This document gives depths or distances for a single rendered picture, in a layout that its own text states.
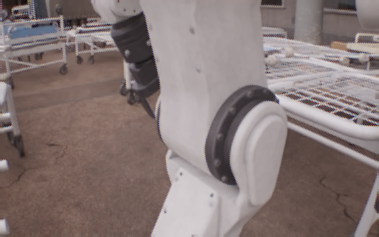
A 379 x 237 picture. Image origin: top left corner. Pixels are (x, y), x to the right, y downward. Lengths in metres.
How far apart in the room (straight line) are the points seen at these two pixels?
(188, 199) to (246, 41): 0.26
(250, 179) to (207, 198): 0.09
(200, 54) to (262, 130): 0.12
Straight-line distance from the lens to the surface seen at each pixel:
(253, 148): 0.34
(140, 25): 0.52
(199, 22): 0.30
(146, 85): 0.57
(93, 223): 1.18
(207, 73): 0.31
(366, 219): 0.92
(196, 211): 0.44
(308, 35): 5.87
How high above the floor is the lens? 0.78
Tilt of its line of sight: 22 degrees down
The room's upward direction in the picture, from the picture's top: straight up
